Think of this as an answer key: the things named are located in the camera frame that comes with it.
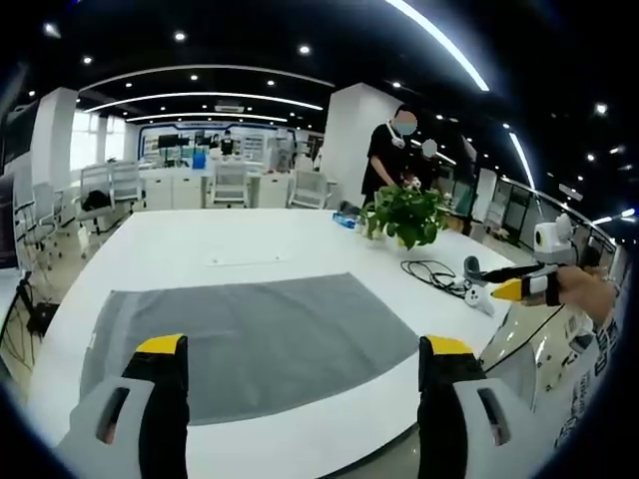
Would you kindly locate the white table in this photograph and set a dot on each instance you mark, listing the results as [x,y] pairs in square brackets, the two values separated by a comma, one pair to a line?
[209,239]

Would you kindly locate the green potted plant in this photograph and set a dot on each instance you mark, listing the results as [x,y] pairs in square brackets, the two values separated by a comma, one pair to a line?
[409,214]

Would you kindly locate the grey towel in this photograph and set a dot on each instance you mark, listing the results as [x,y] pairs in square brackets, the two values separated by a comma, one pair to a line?
[249,339]

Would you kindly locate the white glossy chair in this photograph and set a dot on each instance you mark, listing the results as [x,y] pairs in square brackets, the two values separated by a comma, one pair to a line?
[519,359]

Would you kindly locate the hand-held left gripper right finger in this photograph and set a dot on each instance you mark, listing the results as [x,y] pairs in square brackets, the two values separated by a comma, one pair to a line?
[459,429]

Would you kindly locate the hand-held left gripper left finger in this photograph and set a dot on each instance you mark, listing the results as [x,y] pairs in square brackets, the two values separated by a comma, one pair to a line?
[125,429]

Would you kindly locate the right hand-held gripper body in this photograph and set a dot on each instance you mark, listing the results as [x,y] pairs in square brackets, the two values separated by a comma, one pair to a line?
[551,242]

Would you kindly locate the white office chair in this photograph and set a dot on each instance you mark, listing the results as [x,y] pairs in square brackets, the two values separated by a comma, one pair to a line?
[96,179]
[229,182]
[308,187]
[42,209]
[127,179]

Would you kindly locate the person's right hand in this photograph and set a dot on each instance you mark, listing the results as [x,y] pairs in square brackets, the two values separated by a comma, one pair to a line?
[586,292]

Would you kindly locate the person's printed white shirt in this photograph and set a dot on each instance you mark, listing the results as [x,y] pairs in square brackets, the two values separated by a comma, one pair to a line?
[599,369]

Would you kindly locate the blue tissue packet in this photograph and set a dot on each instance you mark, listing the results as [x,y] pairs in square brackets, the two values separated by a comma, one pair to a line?
[345,218]

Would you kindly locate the blue box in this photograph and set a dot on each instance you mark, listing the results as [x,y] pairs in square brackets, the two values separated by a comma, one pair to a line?
[199,159]

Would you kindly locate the black bag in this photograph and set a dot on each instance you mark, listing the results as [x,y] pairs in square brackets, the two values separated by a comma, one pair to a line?
[97,200]

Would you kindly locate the white power strip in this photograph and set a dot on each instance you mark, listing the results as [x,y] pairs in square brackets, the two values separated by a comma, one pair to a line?
[478,298]

